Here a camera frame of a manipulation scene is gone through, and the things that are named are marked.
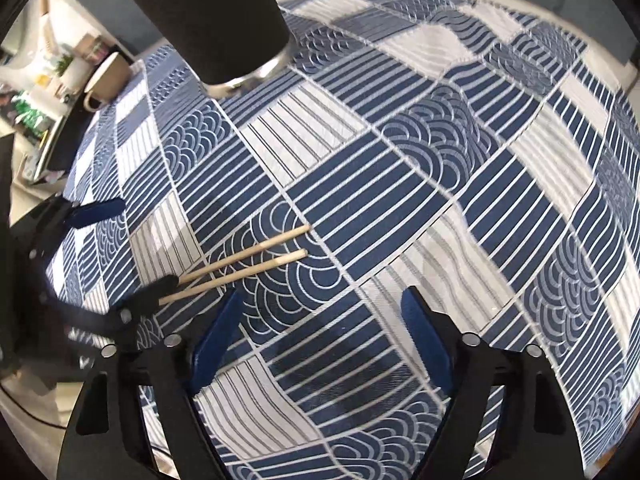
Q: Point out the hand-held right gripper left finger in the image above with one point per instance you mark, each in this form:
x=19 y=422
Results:
x=215 y=345

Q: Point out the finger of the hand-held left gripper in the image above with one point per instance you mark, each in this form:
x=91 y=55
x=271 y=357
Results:
x=95 y=212
x=150 y=295

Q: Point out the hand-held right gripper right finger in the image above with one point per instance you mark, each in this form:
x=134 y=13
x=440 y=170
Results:
x=425 y=340

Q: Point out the wooden chopstick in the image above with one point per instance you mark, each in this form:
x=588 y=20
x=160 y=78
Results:
x=250 y=251
x=240 y=275

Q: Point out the black metal tumbler cup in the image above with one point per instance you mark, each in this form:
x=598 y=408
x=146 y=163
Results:
x=215 y=15

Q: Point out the green packet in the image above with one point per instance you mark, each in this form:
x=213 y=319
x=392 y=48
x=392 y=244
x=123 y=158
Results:
x=30 y=112

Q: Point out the beige ceramic mug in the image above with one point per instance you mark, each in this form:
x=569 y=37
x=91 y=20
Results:
x=107 y=82

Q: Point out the small potted plant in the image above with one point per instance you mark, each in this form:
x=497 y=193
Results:
x=67 y=70

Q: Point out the brown jar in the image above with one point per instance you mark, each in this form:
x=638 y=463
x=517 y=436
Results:
x=92 y=47

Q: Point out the blue white patterned tablecloth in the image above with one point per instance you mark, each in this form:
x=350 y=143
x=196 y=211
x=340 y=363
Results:
x=400 y=170

